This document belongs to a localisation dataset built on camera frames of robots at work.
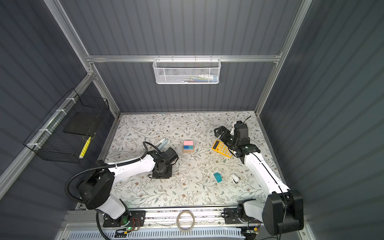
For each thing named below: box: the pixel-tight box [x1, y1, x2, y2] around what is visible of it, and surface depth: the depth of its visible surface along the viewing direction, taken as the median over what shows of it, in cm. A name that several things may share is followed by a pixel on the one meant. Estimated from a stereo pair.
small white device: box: [230, 173, 240, 184], surface depth 86 cm
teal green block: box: [213, 172, 223, 183], surface depth 88 cm
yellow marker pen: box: [79, 136, 92, 159], surface depth 70 cm
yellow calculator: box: [211, 139, 233, 158], surface depth 101 cm
